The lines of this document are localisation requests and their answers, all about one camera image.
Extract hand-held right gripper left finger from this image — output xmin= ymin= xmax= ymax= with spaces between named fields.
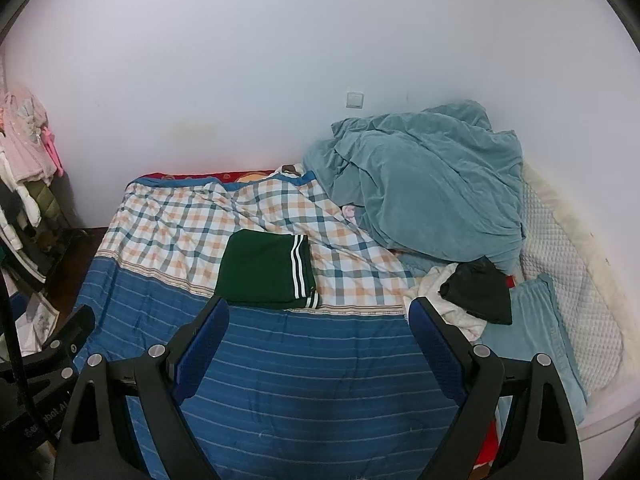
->
xmin=54 ymin=296 xmax=231 ymax=480

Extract white and olive hanging jackets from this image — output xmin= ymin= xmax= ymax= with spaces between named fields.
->
xmin=0 ymin=157 xmax=68 ymax=251

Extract pink hanging clothes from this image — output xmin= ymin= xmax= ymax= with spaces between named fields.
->
xmin=0 ymin=89 xmax=65 ymax=183

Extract green varsity jacket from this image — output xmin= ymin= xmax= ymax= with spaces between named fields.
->
xmin=214 ymin=229 xmax=321 ymax=310

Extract teal blanket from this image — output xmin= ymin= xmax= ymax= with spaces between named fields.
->
xmin=302 ymin=101 xmax=526 ymax=276

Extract black garment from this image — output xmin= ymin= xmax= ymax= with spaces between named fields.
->
xmin=439 ymin=256 xmax=514 ymax=326

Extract light blue pillow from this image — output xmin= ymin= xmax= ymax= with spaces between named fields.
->
xmin=472 ymin=274 xmax=589 ymax=426

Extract white mattress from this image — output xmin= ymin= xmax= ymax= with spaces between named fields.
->
xmin=575 ymin=375 xmax=637 ymax=442

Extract white quilted mattress pad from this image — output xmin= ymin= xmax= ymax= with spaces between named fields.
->
xmin=517 ymin=160 xmax=626 ymax=396

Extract white paper bag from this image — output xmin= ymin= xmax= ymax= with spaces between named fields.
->
xmin=12 ymin=290 xmax=62 ymax=357

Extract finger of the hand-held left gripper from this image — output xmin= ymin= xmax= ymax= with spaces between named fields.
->
xmin=0 ymin=305 xmax=97 ymax=386

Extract blue striped plaid bed sheet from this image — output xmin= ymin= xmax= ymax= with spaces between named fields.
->
xmin=72 ymin=170 xmax=501 ymax=480

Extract white garment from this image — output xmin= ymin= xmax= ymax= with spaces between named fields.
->
xmin=402 ymin=262 xmax=488 ymax=343

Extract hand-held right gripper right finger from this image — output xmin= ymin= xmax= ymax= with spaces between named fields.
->
xmin=408 ymin=296 xmax=583 ymax=480

